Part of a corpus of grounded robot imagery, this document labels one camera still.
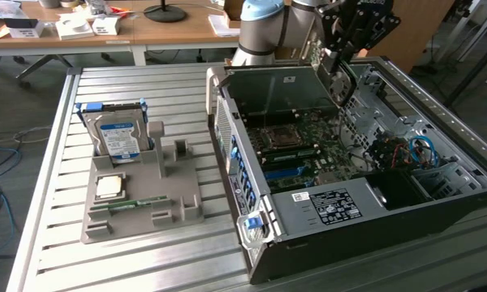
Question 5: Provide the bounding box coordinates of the blue floor cable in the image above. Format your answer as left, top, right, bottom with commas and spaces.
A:
0, 133, 24, 259

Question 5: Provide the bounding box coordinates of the grey chipset heatsink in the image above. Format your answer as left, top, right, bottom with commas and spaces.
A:
316, 173, 343, 187

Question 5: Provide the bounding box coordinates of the hard disk in blue caddy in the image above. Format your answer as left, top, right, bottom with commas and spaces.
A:
75, 99, 153, 165

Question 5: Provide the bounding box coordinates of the black plastic cover box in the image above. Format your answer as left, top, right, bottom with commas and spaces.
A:
364, 170, 434, 212

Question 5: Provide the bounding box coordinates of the silver CPU chip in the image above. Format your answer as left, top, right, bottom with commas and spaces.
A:
95, 175, 125, 198

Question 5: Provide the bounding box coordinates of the blue expansion slot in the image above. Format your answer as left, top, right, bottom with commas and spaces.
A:
263, 165, 310, 181

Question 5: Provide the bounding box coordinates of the black round lamp base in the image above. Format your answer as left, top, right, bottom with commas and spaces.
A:
143, 0, 188, 24

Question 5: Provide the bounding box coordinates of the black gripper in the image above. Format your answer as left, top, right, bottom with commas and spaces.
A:
316, 0, 402, 72

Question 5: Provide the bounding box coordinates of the grey floor cable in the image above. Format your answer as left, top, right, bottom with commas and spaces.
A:
0, 126, 52, 144

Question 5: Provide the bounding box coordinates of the open black PC case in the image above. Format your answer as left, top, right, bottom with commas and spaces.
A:
206, 56, 487, 285

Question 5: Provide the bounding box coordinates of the grey power supply unit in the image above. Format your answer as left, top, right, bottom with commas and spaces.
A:
263, 177, 391, 241

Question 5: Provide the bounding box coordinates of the green motherboard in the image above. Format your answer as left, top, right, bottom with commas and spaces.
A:
243, 111, 368, 195

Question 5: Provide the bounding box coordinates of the wooden cabinet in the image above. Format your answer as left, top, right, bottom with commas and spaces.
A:
348, 0, 458, 74

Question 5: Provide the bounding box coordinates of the metal disk bay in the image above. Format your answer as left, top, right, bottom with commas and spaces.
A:
410, 161, 486, 201

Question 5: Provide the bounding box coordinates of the blue case latch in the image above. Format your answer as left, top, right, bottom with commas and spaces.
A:
246, 215, 266, 231

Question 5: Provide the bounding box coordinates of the red and white packet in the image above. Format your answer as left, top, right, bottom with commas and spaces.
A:
111, 5, 135, 19

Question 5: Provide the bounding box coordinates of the blue data cable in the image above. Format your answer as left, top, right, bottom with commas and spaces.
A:
407, 135, 441, 170

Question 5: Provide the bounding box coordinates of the small white carton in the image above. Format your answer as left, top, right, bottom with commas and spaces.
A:
91, 16, 121, 37

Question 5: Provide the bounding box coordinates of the white paper stack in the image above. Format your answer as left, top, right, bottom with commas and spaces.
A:
208, 14, 242, 38

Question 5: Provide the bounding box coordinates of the white box with tape roll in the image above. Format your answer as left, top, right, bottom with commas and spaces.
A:
55, 12, 96, 41

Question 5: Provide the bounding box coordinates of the perforated metal drive cage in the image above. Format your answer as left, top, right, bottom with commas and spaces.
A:
340, 65, 395, 144

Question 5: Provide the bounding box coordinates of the red and black wire bundle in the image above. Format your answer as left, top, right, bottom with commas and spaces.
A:
368, 138, 411, 171

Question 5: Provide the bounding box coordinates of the dark metal frame post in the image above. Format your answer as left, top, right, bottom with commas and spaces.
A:
445, 18, 487, 107

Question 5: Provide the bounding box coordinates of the black graphics card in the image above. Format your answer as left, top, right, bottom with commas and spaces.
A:
298, 29, 359, 108

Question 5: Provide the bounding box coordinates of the clear plastic bag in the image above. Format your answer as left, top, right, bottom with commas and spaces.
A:
0, 0, 28, 19

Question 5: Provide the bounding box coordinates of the green RAM stick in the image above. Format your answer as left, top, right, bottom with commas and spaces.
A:
92, 196, 167, 211

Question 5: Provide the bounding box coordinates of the black and white box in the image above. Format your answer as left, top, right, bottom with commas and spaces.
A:
3, 18, 45, 39

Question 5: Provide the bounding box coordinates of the brown cardboard box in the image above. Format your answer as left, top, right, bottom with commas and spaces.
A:
222, 0, 246, 21

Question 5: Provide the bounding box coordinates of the wooden desk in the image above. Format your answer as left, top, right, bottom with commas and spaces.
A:
132, 0, 244, 66
0, 0, 136, 66

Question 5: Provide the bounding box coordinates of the grey plastic parts rack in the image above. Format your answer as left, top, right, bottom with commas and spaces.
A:
80, 120, 207, 245

